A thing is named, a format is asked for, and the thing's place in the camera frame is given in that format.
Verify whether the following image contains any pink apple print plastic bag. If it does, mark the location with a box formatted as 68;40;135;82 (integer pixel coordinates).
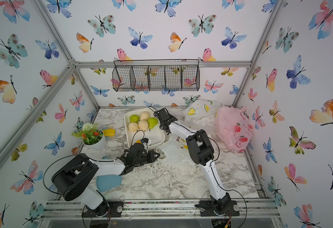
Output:
215;106;253;153

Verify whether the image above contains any blue paddle shaped board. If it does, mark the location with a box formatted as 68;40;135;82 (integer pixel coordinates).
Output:
96;175;122;192

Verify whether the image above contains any white cartoon print plastic bag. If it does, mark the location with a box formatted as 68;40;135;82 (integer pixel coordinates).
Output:
157;134;196;166

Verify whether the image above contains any small yellow object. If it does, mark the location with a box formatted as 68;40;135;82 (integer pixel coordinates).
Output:
103;129;116;137

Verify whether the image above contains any white rectangular fruit tray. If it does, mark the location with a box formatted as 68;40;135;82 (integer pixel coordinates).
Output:
124;107;165;149

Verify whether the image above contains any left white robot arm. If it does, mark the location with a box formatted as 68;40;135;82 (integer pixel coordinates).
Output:
51;143;160;218

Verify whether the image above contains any white lemon print plastic bag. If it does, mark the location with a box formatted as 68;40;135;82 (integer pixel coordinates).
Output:
183;99;222;135

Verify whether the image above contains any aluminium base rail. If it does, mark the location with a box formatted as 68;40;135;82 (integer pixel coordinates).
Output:
41;198;280;219

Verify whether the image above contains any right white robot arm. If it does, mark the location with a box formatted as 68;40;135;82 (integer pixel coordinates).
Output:
154;108;240;216

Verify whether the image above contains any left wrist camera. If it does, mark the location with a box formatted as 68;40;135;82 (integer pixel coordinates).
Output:
141;138;150;150

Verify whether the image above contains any potted plant white pot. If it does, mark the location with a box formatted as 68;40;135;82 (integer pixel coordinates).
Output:
71;123;106;151

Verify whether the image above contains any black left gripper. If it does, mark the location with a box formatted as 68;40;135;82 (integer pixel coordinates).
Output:
133;150;161;167

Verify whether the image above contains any light green pear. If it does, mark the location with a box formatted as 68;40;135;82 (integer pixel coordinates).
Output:
129;115;140;123

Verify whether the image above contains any black wire mesh basket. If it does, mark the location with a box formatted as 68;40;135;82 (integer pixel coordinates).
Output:
111;59;200;92

